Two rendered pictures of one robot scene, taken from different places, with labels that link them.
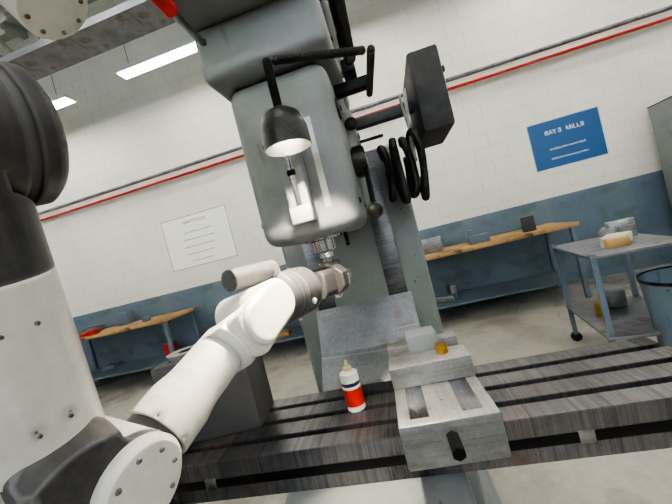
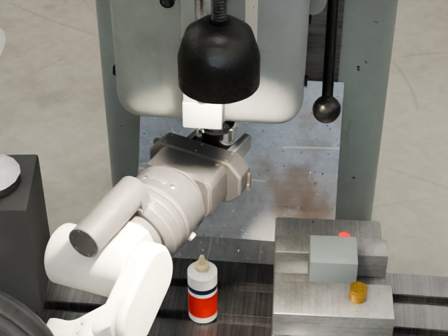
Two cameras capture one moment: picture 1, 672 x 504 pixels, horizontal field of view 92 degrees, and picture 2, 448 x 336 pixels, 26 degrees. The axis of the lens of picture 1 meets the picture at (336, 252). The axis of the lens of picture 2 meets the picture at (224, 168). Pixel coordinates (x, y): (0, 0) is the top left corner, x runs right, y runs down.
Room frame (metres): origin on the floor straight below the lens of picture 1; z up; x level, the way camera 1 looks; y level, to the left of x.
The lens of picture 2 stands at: (-0.23, 0.08, 1.91)
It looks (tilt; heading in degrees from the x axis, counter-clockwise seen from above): 38 degrees down; 356
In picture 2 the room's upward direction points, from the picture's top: straight up
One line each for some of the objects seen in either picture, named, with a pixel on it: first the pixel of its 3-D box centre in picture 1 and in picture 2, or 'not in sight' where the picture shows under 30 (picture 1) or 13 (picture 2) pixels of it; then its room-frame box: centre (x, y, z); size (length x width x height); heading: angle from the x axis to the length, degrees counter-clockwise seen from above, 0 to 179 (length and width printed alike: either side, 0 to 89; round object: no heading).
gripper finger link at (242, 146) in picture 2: not in sight; (239, 155); (0.68, -0.01, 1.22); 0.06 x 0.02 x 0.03; 148
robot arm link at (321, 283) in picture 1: (308, 288); (178, 191); (0.62, 0.07, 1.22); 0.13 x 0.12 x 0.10; 58
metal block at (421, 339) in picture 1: (422, 345); (332, 266); (0.67, -0.13, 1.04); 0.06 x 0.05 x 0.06; 82
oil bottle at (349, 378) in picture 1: (351, 384); (202, 285); (0.71, 0.04, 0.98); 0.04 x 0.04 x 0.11
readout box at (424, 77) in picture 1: (428, 102); not in sight; (0.94, -0.36, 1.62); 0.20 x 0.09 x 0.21; 170
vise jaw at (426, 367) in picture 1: (429, 366); (332, 309); (0.62, -0.12, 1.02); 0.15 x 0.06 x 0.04; 82
